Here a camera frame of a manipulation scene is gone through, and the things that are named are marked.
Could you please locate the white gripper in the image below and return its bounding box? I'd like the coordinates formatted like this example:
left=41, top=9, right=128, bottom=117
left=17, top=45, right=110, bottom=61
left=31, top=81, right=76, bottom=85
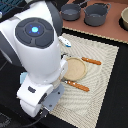
left=17, top=76, right=64, bottom=117

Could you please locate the small white milk carton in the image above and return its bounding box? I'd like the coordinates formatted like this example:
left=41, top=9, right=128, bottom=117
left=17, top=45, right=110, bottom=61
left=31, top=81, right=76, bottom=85
left=20, top=72, right=28, bottom=85

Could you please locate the white toy fish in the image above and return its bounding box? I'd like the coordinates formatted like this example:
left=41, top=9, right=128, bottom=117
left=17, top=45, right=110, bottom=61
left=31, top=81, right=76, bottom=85
left=58, top=36, right=71, bottom=47

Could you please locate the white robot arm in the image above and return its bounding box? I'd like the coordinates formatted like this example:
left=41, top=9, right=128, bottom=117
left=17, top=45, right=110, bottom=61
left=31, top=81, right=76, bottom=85
left=0, top=1, right=68, bottom=117

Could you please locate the white woven placemat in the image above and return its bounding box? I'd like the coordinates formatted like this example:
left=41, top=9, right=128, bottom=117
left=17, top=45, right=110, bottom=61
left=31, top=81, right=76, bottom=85
left=51, top=33, right=118, bottom=128

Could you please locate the round wooden plate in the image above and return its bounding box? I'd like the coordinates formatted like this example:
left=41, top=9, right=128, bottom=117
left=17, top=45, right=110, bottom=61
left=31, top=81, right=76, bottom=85
left=64, top=57, right=87, bottom=81

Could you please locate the brown wooden board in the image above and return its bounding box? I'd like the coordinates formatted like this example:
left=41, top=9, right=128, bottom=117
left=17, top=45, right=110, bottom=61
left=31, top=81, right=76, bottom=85
left=63, top=2, right=128, bottom=43

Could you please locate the beige bowl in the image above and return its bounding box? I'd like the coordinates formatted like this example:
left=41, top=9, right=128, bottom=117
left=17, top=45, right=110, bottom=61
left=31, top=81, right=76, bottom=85
left=121, top=7, right=128, bottom=30

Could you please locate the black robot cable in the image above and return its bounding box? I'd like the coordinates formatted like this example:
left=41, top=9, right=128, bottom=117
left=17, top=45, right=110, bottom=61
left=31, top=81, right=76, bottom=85
left=9, top=109, right=49, bottom=128

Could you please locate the fork with wooden handle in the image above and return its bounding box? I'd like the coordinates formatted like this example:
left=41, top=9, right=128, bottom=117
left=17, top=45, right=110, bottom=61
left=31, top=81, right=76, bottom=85
left=61, top=80, right=89, bottom=92

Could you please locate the knife with wooden handle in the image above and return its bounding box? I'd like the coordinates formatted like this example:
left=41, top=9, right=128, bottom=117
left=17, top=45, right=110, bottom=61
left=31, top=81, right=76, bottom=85
left=81, top=57, right=102, bottom=65

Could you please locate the grey pan with handle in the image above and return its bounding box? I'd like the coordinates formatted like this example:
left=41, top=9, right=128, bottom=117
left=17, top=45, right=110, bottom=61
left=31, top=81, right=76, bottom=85
left=61, top=2, right=85, bottom=21

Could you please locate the grey pot with handles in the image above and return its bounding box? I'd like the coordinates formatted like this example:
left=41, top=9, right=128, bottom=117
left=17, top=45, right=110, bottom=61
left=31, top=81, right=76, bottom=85
left=84, top=3, right=111, bottom=27

